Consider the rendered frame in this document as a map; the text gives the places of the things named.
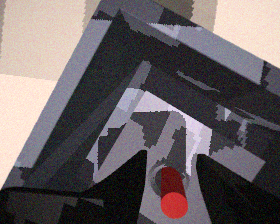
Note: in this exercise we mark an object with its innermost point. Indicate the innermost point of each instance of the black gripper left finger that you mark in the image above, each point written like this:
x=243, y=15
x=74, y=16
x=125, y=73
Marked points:
x=114, y=200

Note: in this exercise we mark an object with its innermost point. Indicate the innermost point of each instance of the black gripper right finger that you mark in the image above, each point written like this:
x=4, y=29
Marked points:
x=231, y=199

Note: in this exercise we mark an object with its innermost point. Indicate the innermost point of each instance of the dark grey open box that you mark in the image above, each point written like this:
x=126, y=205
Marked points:
x=133, y=46

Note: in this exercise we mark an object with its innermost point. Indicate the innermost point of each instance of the red peg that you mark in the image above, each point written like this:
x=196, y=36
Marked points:
x=173, y=198

